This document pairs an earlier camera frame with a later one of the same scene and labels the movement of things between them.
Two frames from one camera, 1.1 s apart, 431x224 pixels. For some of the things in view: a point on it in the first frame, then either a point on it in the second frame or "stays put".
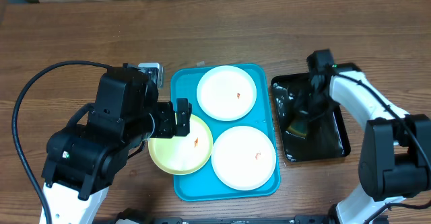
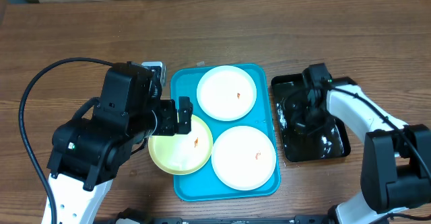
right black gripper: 305,109 → 302,122
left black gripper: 165,130 stays put
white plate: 244,158 stays put
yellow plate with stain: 184,155 stays put
